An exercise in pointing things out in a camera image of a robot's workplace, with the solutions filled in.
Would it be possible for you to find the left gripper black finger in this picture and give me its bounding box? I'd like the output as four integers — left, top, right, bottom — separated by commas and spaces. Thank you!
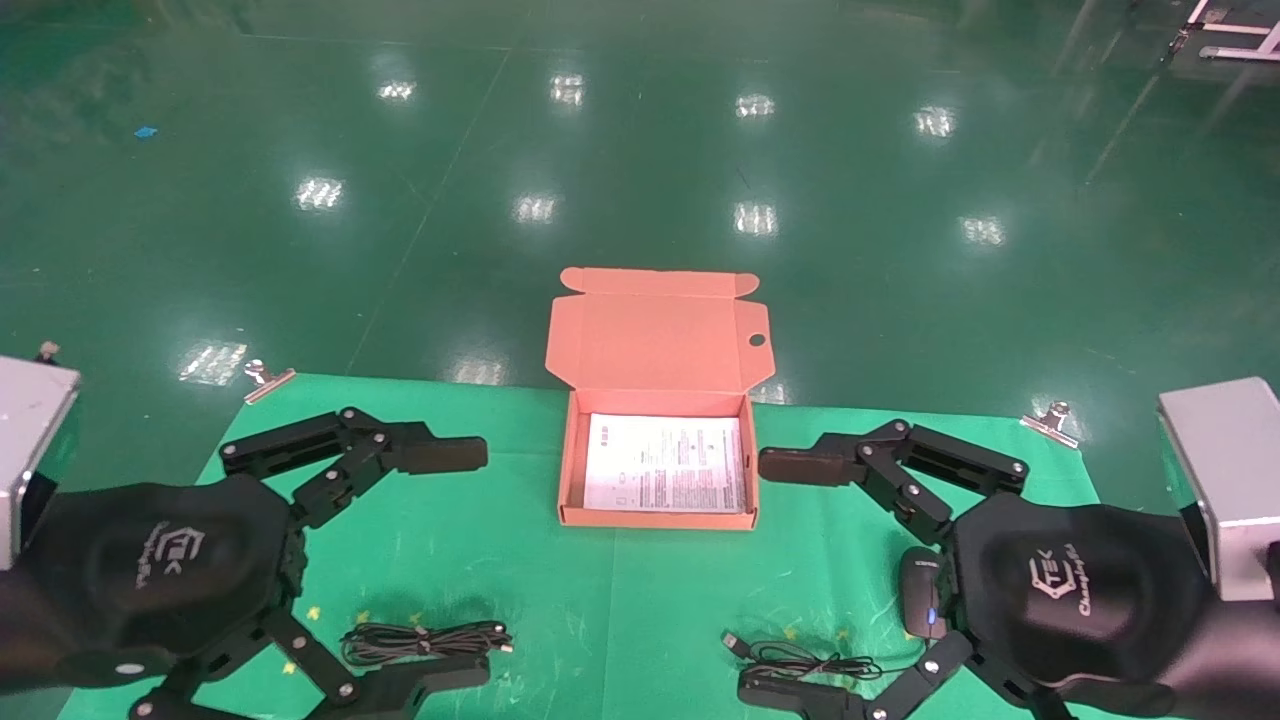
220, 407, 489, 532

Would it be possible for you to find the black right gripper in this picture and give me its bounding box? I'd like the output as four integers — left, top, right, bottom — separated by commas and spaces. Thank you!
945, 492, 1223, 691

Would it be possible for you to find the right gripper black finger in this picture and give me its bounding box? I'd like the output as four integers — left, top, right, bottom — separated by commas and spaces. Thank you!
758, 418, 1031, 546
738, 630, 1079, 720

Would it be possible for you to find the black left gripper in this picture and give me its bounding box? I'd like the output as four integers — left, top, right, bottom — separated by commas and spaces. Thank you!
28, 476, 492, 720

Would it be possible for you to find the black data cable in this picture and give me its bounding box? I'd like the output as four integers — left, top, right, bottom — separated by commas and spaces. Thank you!
340, 620, 516, 668

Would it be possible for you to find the orange cardboard box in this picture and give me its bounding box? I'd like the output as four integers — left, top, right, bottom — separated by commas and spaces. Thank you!
545, 267, 776, 531

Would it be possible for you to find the white printed instruction sheet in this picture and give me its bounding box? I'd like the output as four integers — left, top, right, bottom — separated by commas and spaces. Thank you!
583, 413, 749, 514

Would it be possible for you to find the green table mat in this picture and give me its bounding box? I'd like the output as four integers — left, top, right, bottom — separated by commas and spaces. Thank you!
55, 373, 1151, 720

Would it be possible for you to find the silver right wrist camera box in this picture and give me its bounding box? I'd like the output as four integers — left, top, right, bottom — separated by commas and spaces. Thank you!
1157, 377, 1280, 603

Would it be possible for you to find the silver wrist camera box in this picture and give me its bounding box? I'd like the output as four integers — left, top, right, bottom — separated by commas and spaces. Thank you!
0, 355, 83, 571
1157, 377, 1280, 603

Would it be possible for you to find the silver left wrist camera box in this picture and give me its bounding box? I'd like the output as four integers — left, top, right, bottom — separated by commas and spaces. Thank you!
0, 355, 83, 571

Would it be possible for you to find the white metal background frame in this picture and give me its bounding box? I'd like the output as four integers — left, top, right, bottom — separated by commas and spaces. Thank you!
1165, 0, 1280, 63

